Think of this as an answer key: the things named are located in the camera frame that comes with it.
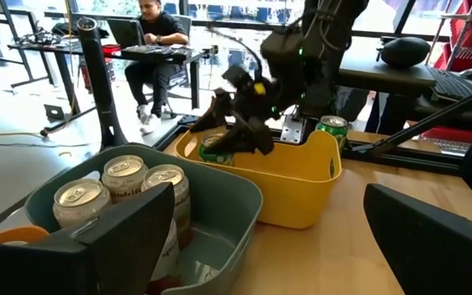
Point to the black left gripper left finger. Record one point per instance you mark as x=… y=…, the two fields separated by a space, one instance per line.
x=96 y=262

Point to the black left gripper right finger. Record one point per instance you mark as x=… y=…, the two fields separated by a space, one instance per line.
x=437 y=254

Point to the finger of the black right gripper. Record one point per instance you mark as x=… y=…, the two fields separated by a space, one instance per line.
x=248 y=139
x=215 y=112

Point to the green Sprite soda can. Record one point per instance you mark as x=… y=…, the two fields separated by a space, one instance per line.
x=215 y=159
x=334 y=129

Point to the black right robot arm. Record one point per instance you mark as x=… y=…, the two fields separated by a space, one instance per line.
x=326 y=49

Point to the silver perforated mounting plate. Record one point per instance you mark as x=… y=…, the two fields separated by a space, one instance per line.
x=291 y=131

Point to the yellow plastic bin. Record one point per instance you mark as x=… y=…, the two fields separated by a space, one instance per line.
x=293 y=192

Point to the teal plastic bin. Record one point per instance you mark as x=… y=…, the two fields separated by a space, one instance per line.
x=219 y=213

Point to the orange plastic bin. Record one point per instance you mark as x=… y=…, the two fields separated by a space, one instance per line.
x=19 y=234

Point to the black desk keyboard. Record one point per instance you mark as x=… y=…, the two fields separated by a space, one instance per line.
x=154 y=50

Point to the person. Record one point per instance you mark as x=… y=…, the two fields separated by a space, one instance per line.
x=158 y=28

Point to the black cylindrical stand column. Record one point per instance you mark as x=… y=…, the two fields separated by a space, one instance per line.
x=101 y=82

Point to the dark laptop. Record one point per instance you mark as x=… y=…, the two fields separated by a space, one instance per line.
x=125 y=33

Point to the small red box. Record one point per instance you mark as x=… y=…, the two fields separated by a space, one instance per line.
x=111 y=48

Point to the black side desk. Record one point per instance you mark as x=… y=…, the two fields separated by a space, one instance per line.
x=383 y=78

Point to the black office desk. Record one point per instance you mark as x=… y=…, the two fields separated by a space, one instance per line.
x=76 y=50

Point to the black oval case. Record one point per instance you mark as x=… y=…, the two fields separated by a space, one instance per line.
x=404 y=52

